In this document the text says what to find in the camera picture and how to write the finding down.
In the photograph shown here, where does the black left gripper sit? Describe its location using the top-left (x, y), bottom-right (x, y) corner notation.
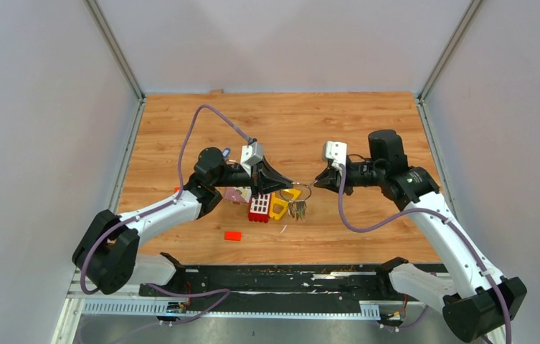
top-left (214, 156), bottom-right (295, 201)

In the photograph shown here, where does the large metal keyring with tags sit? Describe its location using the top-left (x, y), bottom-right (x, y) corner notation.
top-left (278, 182), bottom-right (313, 221)

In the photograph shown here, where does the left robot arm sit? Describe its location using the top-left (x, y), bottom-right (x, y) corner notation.
top-left (72, 143), bottom-right (293, 296)

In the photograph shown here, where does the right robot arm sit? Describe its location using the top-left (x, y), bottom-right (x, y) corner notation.
top-left (314, 130), bottom-right (527, 343)

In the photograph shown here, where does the red window block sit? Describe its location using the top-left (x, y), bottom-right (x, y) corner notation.
top-left (248, 194), bottom-right (271, 223)

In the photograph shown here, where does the small orange-red block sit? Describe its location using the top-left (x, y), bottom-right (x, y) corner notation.
top-left (224, 231), bottom-right (242, 242)

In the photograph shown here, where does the yellow plastic triangle frame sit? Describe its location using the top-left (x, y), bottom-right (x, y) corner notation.
top-left (269, 188), bottom-right (301, 221)

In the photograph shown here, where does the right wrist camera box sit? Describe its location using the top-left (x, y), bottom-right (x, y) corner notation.
top-left (321, 141), bottom-right (347, 173)

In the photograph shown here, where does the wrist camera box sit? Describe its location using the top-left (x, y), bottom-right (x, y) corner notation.
top-left (321, 141), bottom-right (347, 173)
top-left (240, 141), bottom-right (264, 177)

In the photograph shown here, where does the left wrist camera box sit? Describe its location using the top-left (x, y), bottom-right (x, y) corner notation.
top-left (240, 141), bottom-right (264, 177)

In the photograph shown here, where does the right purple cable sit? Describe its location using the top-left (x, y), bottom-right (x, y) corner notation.
top-left (337, 163), bottom-right (513, 344)

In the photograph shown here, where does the purple cable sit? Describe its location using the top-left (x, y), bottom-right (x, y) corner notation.
top-left (337, 163), bottom-right (513, 344)
top-left (79, 104), bottom-right (259, 327)

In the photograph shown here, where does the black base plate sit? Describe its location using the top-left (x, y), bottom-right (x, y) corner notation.
top-left (138, 264), bottom-right (424, 303)

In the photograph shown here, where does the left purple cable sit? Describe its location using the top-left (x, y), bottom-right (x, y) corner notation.
top-left (79, 104), bottom-right (259, 327)

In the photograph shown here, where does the aluminium front rail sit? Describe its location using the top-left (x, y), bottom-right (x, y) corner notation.
top-left (67, 273), bottom-right (428, 321)

